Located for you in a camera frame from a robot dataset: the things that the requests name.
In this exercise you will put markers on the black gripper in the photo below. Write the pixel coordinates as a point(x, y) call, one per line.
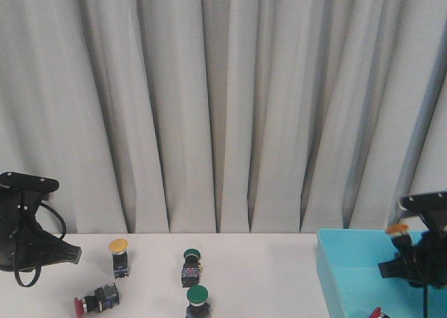
point(427, 258)
point(24, 243)

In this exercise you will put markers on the yellow push button front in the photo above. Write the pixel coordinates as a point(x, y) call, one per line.
point(400, 238)

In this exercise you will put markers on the yellow push button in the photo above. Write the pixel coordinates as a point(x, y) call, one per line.
point(120, 264)
point(400, 238)

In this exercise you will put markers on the red push button carried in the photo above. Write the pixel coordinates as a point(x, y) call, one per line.
point(377, 313)

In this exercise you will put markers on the turquoise plastic box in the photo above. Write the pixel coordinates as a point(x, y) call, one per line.
point(348, 270)

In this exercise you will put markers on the yellow push button upright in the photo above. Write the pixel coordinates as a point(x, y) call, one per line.
point(120, 264)

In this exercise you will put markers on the red push button lying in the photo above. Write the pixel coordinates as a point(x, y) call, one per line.
point(104, 298)

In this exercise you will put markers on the green push button lying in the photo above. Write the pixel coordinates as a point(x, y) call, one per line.
point(191, 269)

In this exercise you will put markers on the green push button upright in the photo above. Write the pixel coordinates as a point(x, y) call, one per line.
point(198, 307)

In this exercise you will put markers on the grey pleated curtain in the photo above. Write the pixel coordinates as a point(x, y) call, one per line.
point(226, 116)

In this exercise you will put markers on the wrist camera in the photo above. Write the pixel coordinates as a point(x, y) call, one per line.
point(435, 201)
point(22, 181)

